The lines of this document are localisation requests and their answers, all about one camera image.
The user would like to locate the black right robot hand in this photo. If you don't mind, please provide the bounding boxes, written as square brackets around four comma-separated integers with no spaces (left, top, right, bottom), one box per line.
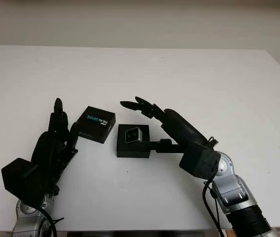
[120,96,211,155]

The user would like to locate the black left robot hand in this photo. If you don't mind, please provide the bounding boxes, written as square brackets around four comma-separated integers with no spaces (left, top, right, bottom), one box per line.
[31,98,80,196]

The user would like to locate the small silver depth camera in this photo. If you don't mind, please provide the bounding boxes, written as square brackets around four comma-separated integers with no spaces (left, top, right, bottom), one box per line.
[124,127,144,144]

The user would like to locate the black RealSense box lid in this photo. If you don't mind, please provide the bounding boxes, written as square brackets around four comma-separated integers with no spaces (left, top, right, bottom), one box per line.
[77,106,117,144]

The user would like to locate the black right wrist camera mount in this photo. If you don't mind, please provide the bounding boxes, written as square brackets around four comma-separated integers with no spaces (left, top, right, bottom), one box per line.
[179,145,221,180]

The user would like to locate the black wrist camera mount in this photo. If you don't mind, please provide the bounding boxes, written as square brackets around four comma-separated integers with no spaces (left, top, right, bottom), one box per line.
[179,145,221,180]
[1,158,44,205]

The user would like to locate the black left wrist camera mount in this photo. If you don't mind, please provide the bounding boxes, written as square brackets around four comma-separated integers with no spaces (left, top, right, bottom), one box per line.
[1,158,44,205]

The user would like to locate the black camera box base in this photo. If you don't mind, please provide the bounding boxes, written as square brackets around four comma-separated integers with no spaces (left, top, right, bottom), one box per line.
[116,124,151,158]

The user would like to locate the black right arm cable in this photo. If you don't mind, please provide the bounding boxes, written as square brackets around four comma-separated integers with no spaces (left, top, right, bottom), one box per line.
[202,137,226,237]

